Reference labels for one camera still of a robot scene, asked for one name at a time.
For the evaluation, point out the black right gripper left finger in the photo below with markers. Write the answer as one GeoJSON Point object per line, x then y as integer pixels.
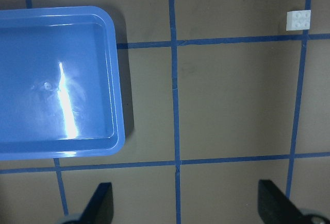
{"type": "Point", "coordinates": [100, 208]}

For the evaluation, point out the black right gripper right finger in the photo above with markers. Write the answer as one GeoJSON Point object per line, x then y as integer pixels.
{"type": "Point", "coordinates": [274, 207]}

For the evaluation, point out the white block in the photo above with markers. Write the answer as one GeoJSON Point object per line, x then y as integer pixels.
{"type": "Point", "coordinates": [298, 20]}

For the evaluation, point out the blue plastic tray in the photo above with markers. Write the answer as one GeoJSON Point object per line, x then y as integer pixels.
{"type": "Point", "coordinates": [60, 84]}

